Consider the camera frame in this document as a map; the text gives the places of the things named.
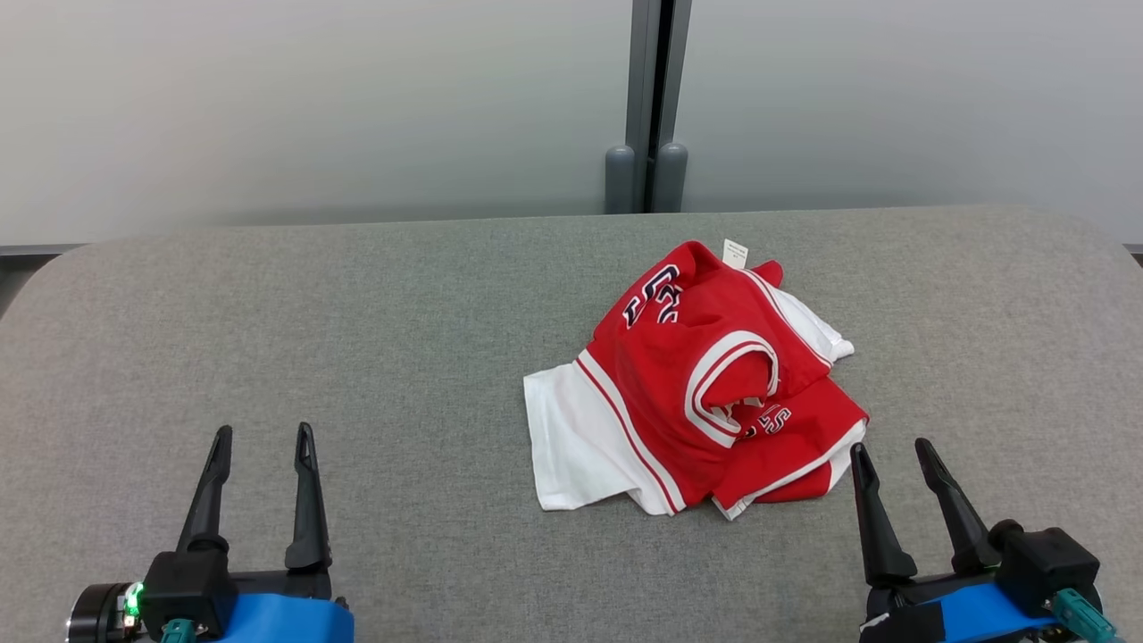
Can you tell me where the right gripper blue camera mount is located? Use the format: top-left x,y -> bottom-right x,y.
860,580 -> 1068,643

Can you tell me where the grey cylindrical post bumper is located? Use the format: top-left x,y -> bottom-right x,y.
605,145 -> 637,215
651,141 -> 689,213

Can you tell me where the gripper blue camera mount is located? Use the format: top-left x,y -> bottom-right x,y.
192,593 -> 355,643
860,580 -> 1068,643

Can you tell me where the right camera teal plug cable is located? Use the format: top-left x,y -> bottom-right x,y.
1051,588 -> 1119,643

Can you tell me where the dark grey window frame post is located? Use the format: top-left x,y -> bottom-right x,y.
623,0 -> 694,215

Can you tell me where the red white printed jersey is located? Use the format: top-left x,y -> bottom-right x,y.
523,238 -> 858,519

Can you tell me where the red shorts white trim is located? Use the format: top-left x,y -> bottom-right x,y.
712,380 -> 870,522

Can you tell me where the left gripper blue camera mount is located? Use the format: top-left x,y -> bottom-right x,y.
192,593 -> 355,643

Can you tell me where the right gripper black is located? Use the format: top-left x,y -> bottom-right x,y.
850,438 -> 1019,619

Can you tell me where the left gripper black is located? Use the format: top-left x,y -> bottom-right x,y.
70,422 -> 334,642

